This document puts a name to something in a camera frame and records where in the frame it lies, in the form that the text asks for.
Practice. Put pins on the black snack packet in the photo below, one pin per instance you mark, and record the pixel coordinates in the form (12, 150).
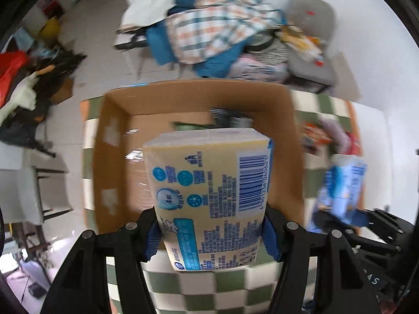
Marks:
(224, 118)

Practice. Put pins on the green snack packet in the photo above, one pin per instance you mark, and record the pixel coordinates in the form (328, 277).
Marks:
(181, 126)

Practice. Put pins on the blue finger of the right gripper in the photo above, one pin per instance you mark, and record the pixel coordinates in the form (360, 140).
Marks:
(360, 218)

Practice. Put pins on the grey white chair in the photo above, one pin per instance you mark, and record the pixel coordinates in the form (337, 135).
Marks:
(33, 195)

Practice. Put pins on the red plastic bag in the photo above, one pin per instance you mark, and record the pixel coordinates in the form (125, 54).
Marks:
(10, 65)

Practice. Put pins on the light blue tissue pack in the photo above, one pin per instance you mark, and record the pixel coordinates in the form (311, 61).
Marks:
(340, 190)

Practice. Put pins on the green white checkered tablecloth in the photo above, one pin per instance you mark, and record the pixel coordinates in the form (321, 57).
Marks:
(241, 290)

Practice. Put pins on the black folding stand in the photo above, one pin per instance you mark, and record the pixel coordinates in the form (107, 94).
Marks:
(19, 129)

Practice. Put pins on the folding bed frame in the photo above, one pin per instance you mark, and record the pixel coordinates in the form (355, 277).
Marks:
(130, 45)

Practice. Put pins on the orange chips bag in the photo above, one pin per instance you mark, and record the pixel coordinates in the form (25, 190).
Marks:
(316, 134)

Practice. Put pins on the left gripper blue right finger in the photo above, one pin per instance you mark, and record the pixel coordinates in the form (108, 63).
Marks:
(270, 239)

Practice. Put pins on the white goose plush toy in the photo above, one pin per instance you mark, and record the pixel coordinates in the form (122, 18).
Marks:
(23, 95)

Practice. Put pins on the small brown cardboard box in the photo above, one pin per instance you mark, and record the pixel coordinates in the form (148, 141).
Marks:
(64, 92)

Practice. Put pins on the yellow bin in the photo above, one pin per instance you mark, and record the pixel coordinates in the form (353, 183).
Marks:
(51, 30)

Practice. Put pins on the grey floor chair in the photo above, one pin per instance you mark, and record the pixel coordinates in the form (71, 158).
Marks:
(312, 24)

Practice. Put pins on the black white patterned bag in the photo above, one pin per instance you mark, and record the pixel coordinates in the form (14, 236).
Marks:
(267, 49)

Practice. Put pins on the yellow snack bag on chair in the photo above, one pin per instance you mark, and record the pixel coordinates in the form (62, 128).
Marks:
(306, 47)

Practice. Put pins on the red snack packet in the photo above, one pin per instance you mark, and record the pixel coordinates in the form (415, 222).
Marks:
(354, 145)

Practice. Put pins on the yellow blue tissue pack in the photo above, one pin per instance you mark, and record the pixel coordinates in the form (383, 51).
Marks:
(210, 190)

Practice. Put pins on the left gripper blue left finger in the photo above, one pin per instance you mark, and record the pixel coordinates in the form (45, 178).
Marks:
(153, 240)

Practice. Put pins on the plaid blanket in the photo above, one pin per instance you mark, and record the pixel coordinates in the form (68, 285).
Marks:
(210, 34)

